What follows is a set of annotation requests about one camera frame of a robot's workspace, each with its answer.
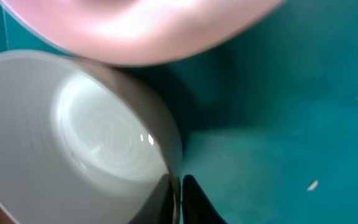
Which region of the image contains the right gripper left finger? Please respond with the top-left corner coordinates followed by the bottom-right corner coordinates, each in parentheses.
top-left (129, 174), bottom-right (174, 224)

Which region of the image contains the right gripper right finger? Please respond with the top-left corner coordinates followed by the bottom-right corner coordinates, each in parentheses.
top-left (181, 175), bottom-right (226, 224)

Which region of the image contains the grey bowl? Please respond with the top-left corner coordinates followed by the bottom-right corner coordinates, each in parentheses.
top-left (0, 50), bottom-right (183, 223)

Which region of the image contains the teal serving tray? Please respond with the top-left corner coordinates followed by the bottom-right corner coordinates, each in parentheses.
top-left (0, 1), bottom-right (358, 223)

